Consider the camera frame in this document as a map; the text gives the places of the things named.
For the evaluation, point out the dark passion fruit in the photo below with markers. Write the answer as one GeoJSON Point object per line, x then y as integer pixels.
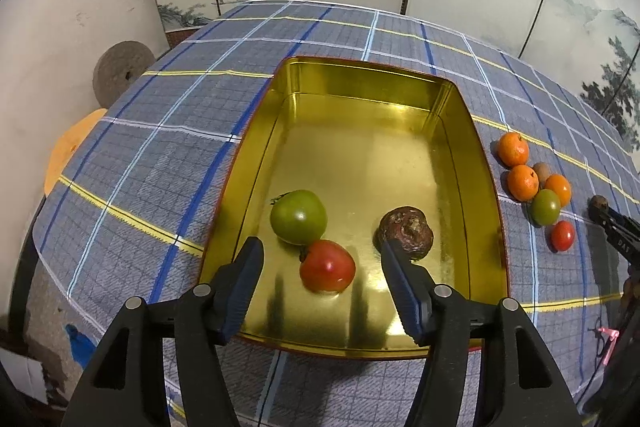
{"type": "Point", "coordinates": [405, 227]}

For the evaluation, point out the grey round stone disc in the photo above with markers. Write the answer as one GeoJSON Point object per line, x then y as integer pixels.
{"type": "Point", "coordinates": [120, 72]}

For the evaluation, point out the small red tomato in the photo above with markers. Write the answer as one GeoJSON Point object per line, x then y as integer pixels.
{"type": "Point", "coordinates": [563, 235]}

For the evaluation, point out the gold and red tin box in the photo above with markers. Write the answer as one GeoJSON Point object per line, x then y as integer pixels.
{"type": "Point", "coordinates": [360, 147]}

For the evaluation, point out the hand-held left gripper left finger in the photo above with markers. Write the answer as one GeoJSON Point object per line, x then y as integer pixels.
{"type": "Point", "coordinates": [242, 292]}

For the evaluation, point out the orange mandarin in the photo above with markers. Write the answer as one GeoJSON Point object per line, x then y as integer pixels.
{"type": "Point", "coordinates": [513, 149]}
{"type": "Point", "coordinates": [523, 182]}

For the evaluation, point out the green tomato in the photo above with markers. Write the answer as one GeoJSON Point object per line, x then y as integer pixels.
{"type": "Point", "coordinates": [298, 217]}
{"type": "Point", "coordinates": [545, 207]}

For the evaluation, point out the blue tape patch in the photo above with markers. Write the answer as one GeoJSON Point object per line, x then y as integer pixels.
{"type": "Point", "coordinates": [80, 347]}

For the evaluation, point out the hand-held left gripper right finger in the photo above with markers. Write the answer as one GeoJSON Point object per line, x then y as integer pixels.
{"type": "Point", "coordinates": [405, 297]}

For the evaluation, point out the orange round object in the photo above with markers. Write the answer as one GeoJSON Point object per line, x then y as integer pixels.
{"type": "Point", "coordinates": [70, 147]}

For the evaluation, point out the white cardboard box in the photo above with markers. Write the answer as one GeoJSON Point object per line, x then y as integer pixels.
{"type": "Point", "coordinates": [22, 372]}

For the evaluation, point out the brown kiwi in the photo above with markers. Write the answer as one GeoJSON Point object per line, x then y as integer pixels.
{"type": "Point", "coordinates": [541, 169]}

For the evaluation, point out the smooth orange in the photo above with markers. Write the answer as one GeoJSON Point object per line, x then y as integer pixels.
{"type": "Point", "coordinates": [558, 189]}

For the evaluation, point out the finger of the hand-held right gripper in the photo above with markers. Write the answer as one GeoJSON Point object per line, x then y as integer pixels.
{"type": "Point", "coordinates": [602, 222]}
{"type": "Point", "coordinates": [625, 223]}

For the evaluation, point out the large red tomato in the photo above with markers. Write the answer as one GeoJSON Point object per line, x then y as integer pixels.
{"type": "Point", "coordinates": [327, 266]}

